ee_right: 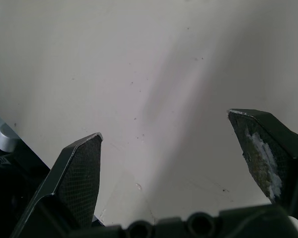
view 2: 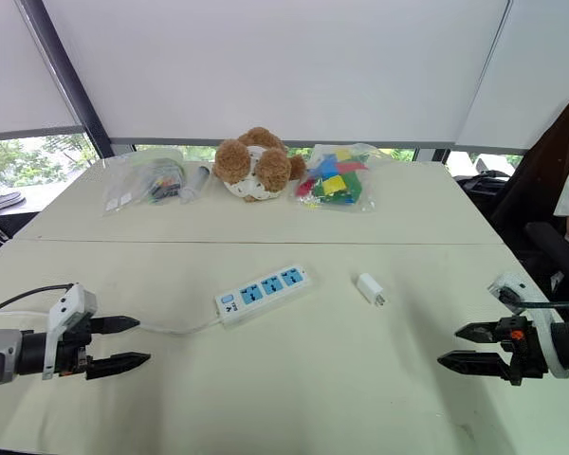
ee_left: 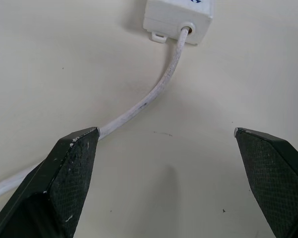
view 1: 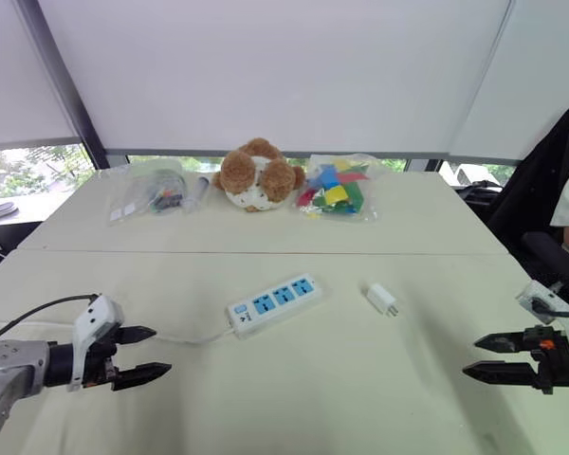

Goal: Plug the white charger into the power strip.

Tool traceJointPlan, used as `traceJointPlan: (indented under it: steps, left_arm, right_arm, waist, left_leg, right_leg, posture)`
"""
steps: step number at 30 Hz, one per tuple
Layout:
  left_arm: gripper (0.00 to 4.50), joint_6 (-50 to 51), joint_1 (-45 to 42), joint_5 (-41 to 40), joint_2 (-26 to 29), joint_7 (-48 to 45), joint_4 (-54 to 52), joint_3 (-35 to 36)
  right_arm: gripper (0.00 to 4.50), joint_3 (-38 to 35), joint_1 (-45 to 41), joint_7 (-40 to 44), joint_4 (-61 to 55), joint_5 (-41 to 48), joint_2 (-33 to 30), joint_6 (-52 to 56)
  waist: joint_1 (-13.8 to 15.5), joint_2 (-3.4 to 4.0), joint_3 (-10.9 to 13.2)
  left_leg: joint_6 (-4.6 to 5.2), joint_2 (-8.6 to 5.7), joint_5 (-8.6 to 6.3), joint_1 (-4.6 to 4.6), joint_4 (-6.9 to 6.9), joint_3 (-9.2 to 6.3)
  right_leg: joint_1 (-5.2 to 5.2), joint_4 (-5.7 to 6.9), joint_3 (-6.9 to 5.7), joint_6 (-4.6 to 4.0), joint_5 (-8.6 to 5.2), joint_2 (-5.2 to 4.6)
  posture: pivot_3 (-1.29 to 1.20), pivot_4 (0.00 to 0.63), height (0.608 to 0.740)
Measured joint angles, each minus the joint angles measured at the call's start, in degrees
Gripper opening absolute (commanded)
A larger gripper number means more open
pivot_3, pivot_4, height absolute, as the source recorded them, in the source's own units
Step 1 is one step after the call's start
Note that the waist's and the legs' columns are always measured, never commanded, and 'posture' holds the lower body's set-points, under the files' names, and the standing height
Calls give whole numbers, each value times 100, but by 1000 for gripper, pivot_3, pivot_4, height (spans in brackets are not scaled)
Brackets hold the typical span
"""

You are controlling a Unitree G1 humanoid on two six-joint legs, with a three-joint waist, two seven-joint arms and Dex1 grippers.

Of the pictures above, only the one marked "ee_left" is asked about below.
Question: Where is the white power cable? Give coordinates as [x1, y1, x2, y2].
[0, 28, 189, 204]

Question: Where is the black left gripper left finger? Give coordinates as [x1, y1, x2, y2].
[0, 126, 101, 238]

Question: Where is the white power strip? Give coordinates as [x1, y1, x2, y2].
[143, 0, 216, 46]

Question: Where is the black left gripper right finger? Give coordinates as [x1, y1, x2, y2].
[234, 127, 298, 238]

